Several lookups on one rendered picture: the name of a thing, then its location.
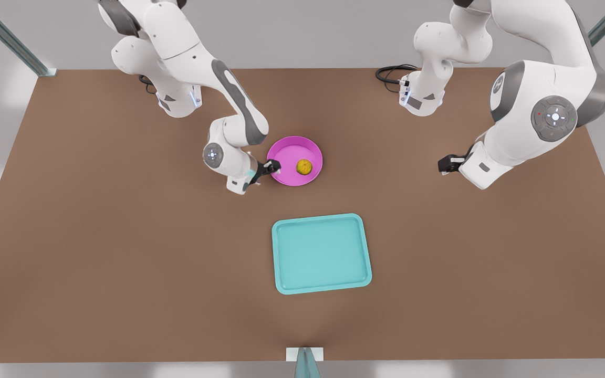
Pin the pink round plate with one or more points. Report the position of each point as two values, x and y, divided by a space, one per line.
294 152

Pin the teal rectangular tray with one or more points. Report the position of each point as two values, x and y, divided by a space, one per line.
321 254

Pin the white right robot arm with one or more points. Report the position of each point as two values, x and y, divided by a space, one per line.
176 47

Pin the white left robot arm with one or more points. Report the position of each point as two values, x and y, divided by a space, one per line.
533 100

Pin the orange fruit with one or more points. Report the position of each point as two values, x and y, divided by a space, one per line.
304 167

